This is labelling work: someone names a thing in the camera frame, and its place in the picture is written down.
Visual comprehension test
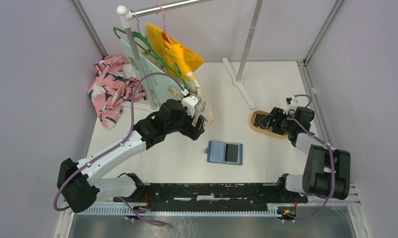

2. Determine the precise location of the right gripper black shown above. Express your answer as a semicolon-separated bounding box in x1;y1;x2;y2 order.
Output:
258;107;296;133

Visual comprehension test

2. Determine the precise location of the tan oval card tray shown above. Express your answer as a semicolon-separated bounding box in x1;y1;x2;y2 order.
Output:
250;110;287;139

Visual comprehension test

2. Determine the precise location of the blue leather card holder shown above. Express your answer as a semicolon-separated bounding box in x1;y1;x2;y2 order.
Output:
205;141;243;166

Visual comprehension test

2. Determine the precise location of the grey card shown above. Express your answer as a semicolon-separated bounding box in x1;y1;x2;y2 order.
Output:
225;144;240;163

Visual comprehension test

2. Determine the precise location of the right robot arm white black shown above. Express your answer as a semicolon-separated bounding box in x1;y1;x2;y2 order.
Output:
252;107;351;202

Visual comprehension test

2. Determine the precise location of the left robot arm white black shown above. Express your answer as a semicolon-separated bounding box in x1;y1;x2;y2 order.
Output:
54;95;205;213

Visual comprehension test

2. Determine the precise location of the cream printed garment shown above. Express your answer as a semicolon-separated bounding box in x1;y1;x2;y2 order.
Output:
184;71;214;128

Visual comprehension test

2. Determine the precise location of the mint green printed cloth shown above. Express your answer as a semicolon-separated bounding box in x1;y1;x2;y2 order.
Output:
120;39;183;104

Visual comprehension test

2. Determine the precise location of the yellow garment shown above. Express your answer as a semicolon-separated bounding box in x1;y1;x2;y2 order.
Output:
145;23;204;82

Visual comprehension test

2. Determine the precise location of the green clothes hanger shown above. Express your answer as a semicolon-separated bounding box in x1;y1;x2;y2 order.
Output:
132;31;188;89

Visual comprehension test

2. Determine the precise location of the pink patterned garment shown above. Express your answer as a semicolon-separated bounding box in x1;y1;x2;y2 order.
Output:
88;56;148;130

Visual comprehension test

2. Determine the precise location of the pink clothes hanger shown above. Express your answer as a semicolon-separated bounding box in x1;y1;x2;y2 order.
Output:
156;4;173;45

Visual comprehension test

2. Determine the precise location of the white metal clothes rack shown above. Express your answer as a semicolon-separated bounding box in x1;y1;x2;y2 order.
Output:
116;0;264;114

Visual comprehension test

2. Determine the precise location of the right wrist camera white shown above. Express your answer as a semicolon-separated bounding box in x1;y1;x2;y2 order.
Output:
284;95;299;115

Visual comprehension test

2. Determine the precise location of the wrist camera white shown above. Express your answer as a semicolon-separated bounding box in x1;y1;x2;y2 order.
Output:
181;94;202;118
284;95;299;115

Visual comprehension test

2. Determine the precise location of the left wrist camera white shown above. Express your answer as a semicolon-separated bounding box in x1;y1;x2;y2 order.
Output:
181;94;202;118

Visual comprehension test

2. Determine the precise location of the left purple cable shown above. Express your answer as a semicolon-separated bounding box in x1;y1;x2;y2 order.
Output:
54;72;188;227

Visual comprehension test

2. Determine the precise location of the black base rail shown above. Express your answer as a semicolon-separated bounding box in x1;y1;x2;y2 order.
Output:
125;183;308;212

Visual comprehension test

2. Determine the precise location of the white slotted cable duct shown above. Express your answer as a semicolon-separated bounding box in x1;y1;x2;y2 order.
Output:
78;204;283;218

